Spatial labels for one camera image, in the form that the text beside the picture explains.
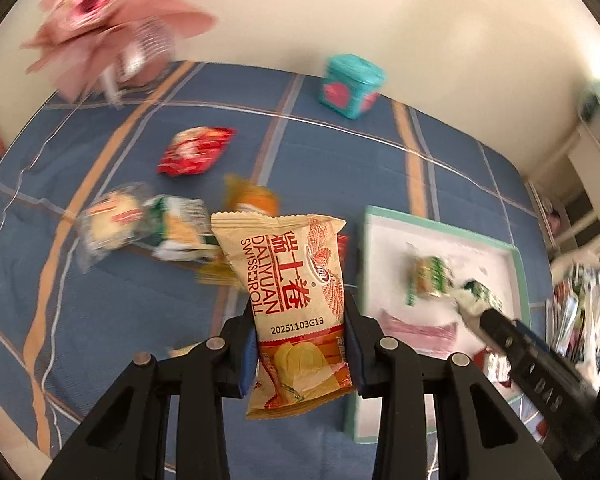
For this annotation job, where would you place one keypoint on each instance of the clear bun packet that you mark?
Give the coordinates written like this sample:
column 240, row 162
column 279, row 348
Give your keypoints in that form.
column 112, row 222

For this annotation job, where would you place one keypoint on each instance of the red puffed snack packet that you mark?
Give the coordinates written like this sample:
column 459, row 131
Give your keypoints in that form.
column 195, row 150

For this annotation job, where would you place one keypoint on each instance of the pile of printed packets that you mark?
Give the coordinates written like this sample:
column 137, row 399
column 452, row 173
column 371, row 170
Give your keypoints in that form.
column 580, row 310

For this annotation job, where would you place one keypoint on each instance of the teal rimmed white tray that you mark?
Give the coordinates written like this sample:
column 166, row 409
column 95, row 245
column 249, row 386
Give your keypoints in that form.
column 395, row 240

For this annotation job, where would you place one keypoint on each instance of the pink paper flower bouquet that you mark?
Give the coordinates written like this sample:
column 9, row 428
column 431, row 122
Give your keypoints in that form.
column 95, row 0

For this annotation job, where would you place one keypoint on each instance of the plain red packet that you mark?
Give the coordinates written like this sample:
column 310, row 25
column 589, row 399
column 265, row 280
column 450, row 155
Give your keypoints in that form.
column 490, row 365

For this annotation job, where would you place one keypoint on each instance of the pink snack packet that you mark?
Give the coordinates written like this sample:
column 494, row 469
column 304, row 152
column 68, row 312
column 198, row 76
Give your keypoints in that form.
column 420, row 332

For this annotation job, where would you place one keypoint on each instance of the green white snack packet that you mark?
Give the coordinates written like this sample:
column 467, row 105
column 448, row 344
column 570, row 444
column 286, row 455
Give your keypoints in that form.
column 180, row 225

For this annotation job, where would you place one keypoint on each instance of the beige cake roll packet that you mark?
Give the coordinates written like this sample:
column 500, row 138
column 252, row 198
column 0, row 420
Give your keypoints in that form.
column 290, row 285

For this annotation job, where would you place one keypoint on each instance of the red flat labelled packet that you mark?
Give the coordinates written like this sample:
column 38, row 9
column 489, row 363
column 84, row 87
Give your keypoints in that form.
column 342, row 250

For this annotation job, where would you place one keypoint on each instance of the small green biscuit packet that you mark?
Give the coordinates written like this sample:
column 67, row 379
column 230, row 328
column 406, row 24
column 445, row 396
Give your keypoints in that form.
column 475, row 295

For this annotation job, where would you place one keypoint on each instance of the clear glass vase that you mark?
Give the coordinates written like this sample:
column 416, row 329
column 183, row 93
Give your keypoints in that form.
column 145, row 45

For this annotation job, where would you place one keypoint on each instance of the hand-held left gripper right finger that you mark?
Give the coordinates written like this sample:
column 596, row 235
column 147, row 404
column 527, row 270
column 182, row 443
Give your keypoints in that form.
column 355, row 360

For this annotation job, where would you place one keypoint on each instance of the green cookie packet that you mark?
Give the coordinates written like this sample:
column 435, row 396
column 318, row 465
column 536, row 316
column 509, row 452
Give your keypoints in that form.
column 427, row 277

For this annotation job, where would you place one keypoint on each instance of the orange cake packet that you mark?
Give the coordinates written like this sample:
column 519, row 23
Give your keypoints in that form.
column 252, row 200

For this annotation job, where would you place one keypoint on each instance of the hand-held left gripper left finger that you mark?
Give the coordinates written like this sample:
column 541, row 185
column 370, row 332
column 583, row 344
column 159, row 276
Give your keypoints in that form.
column 247, row 360

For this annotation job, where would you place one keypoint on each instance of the teal toy chest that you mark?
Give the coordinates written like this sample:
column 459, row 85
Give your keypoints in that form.
column 350, row 85

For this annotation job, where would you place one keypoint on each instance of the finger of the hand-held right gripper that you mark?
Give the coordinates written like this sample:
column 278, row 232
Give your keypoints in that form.
column 500, row 330
column 532, row 337

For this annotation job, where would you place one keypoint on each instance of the white furniture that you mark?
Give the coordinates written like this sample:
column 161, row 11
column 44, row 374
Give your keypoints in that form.
column 590, row 170

